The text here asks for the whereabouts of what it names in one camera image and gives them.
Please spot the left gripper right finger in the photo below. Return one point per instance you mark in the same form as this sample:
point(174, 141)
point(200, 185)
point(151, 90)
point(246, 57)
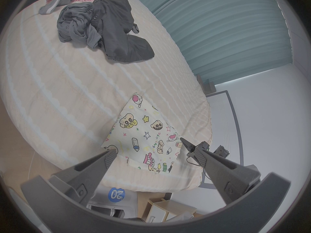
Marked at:
point(223, 173)

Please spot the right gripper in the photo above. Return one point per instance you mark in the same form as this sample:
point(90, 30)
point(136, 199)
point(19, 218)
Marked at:
point(204, 145)

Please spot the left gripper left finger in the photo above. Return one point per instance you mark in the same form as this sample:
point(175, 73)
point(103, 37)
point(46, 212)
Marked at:
point(85, 176)

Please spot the white printed pyjama top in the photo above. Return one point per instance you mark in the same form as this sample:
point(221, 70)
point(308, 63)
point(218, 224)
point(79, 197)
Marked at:
point(143, 135)

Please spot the bed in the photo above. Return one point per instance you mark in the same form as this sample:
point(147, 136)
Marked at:
point(73, 81)

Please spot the black garment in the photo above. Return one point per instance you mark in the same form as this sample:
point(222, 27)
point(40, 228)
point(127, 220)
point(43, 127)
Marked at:
point(116, 33)

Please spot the dark grey garment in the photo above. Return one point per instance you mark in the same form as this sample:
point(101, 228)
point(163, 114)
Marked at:
point(73, 20)

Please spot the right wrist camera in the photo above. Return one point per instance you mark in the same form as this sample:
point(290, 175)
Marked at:
point(221, 151)

